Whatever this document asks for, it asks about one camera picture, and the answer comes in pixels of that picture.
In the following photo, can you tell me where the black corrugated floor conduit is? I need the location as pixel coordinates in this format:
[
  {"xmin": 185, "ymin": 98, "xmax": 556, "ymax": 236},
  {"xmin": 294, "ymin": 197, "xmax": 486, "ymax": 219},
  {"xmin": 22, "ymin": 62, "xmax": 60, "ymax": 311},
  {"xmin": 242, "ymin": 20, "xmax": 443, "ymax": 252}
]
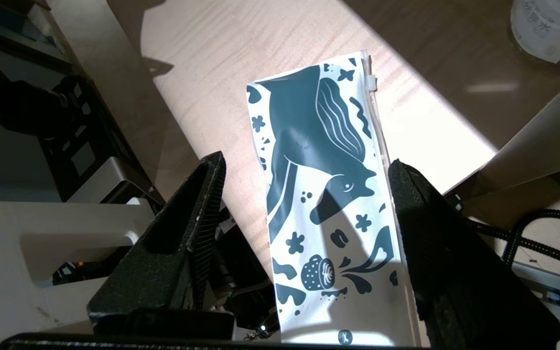
[{"xmin": 460, "ymin": 209, "xmax": 560, "ymax": 275}]

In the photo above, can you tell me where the black perforated metal frame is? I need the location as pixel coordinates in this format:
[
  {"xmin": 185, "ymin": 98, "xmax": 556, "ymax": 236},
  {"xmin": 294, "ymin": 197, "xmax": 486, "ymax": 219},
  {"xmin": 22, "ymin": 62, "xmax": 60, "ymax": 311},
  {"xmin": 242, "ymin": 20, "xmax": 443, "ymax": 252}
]
[{"xmin": 42, "ymin": 73, "xmax": 164, "ymax": 205}]

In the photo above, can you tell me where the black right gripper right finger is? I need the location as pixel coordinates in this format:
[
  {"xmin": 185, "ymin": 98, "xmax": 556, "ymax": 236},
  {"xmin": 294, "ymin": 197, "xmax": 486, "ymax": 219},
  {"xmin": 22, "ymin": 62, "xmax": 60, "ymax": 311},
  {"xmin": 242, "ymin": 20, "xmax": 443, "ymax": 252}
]
[{"xmin": 387, "ymin": 159, "xmax": 560, "ymax": 350}]

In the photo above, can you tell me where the small clear water bottle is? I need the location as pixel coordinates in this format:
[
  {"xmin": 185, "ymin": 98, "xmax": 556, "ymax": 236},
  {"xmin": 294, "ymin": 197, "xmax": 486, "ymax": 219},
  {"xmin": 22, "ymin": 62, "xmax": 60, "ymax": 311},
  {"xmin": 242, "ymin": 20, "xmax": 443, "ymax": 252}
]
[{"xmin": 510, "ymin": 0, "xmax": 560, "ymax": 63}]

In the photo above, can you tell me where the white blue horse pouch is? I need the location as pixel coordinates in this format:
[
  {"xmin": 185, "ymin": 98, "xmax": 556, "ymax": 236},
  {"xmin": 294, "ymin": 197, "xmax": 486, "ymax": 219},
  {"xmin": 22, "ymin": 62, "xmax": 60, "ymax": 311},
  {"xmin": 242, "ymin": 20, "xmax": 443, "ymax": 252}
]
[{"xmin": 246, "ymin": 50, "xmax": 421, "ymax": 347}]

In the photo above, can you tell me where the black round tube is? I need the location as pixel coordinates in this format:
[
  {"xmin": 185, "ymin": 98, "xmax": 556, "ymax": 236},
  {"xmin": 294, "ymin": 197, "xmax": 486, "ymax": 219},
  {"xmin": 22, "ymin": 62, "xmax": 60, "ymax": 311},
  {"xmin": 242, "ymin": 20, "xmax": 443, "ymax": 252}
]
[{"xmin": 0, "ymin": 53, "xmax": 71, "ymax": 137}]

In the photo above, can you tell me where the grey metal power box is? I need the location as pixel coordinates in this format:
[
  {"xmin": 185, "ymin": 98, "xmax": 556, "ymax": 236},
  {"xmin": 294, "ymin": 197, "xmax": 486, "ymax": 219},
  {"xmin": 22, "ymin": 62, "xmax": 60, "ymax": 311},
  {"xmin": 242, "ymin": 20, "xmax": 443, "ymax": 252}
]
[{"xmin": 511, "ymin": 262, "xmax": 560, "ymax": 324}]

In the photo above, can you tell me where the black key bundle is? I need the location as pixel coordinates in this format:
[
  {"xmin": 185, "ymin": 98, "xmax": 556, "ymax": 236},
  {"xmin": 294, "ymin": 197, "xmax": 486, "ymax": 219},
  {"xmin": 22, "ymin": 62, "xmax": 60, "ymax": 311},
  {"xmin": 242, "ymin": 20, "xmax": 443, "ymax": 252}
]
[{"xmin": 244, "ymin": 325, "xmax": 273, "ymax": 341}]

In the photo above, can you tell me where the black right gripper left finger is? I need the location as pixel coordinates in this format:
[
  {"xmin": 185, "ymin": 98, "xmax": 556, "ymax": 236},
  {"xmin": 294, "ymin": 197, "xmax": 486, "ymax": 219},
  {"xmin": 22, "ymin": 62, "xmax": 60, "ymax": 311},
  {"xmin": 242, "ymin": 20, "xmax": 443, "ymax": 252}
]
[{"xmin": 87, "ymin": 151, "xmax": 234, "ymax": 341}]

